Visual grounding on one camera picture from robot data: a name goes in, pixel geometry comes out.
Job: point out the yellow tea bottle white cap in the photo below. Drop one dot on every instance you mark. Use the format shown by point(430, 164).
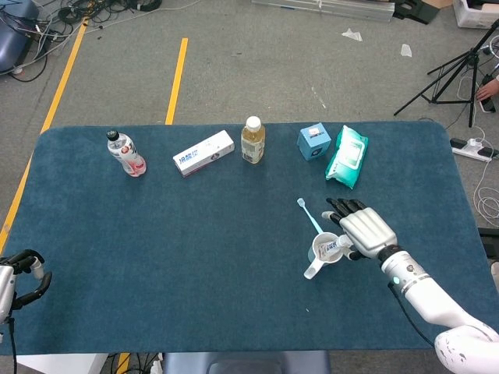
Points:
point(253, 144)

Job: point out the white paper scrap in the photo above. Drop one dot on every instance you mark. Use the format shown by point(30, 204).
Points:
point(406, 50)
point(352, 35)

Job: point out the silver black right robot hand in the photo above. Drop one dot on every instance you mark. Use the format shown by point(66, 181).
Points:
point(366, 230)

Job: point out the light blue toothbrush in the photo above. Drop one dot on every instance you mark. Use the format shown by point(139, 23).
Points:
point(310, 216)

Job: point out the black tripod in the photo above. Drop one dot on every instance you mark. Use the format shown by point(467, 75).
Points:
point(473, 58)

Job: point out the smartphone with white case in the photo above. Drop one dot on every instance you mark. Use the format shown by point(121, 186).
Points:
point(488, 106)

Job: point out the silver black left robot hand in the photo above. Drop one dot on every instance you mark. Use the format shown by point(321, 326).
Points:
point(4, 288)

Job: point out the white power strip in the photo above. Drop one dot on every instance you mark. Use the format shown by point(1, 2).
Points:
point(468, 150)

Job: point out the open brown cardboard box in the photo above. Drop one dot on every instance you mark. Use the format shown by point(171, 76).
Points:
point(436, 3)

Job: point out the blue carpet table mat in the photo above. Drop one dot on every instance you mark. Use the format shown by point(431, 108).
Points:
point(156, 253)

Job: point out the black metal bracket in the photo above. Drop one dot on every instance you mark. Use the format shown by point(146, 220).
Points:
point(417, 11)

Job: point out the white plastic basket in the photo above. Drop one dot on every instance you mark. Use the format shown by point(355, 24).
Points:
point(473, 17)

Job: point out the small blue cardboard box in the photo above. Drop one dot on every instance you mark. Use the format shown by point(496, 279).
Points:
point(313, 142)

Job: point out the white pink toothpaste box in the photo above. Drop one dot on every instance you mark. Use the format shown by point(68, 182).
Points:
point(202, 154)

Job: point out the green wet wipes pack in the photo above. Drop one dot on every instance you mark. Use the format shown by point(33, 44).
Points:
point(347, 159)

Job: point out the dark blue padded seat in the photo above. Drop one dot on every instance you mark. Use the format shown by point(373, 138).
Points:
point(13, 43)

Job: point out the clear bottle red label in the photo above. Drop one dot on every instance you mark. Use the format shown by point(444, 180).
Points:
point(126, 154)

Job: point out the blue robot base seat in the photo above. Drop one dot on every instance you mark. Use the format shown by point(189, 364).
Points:
point(245, 362)

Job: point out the black equipment base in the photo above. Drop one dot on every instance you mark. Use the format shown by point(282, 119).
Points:
point(491, 241)

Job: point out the aluminium profile rails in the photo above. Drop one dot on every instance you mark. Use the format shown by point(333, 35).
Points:
point(331, 8)

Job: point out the white toothpaste tube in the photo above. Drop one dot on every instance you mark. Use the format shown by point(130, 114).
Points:
point(331, 247)

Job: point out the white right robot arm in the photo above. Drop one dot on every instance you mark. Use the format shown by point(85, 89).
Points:
point(429, 304)

